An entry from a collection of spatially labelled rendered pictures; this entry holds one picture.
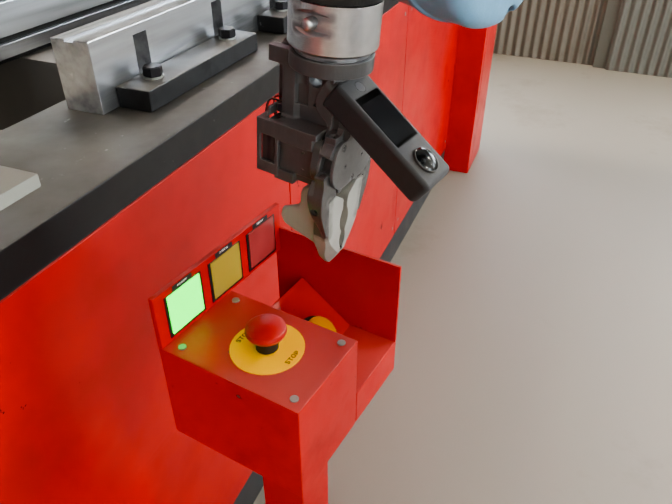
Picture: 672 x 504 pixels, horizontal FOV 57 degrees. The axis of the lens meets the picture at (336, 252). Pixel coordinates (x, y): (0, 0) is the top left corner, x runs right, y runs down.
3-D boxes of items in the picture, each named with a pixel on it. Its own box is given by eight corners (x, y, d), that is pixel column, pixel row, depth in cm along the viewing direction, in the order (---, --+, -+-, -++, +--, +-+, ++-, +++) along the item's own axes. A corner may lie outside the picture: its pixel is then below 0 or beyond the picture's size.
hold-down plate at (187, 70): (152, 113, 82) (148, 91, 81) (118, 107, 84) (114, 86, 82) (258, 50, 105) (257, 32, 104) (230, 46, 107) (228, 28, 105)
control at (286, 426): (302, 498, 60) (295, 363, 49) (176, 430, 66) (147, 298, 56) (394, 368, 74) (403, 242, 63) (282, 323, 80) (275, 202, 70)
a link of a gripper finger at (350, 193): (306, 229, 67) (310, 153, 62) (354, 248, 65) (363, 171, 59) (290, 242, 65) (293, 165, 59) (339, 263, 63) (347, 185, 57)
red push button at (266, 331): (272, 372, 57) (270, 344, 55) (238, 357, 59) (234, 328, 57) (296, 347, 60) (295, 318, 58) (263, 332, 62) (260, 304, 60)
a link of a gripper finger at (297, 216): (290, 242, 65) (293, 165, 59) (339, 263, 63) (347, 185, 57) (273, 257, 63) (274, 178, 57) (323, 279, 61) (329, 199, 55)
